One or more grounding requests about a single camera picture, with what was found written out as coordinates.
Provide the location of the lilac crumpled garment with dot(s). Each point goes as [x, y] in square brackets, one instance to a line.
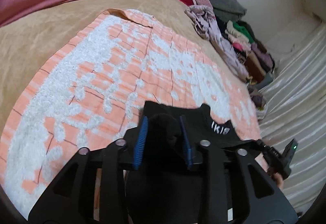
[206, 26]

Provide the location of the beige bed sheet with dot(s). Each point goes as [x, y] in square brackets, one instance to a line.
[27, 43]

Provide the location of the bag of dark clothes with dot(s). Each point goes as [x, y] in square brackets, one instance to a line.
[260, 102]

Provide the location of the white satin curtain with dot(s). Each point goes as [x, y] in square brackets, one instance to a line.
[296, 110]

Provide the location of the stack of folded clothes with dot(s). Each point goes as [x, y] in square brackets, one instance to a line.
[250, 52]

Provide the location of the right hand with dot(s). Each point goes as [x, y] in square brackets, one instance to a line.
[276, 177]

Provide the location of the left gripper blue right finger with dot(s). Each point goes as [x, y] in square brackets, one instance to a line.
[190, 151]

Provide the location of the orange white plaid blanket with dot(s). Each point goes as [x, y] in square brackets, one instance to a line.
[92, 89]

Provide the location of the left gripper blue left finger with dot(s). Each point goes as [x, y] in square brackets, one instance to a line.
[136, 138]

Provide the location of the black printed t-shirt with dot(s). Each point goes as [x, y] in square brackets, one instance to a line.
[164, 190]

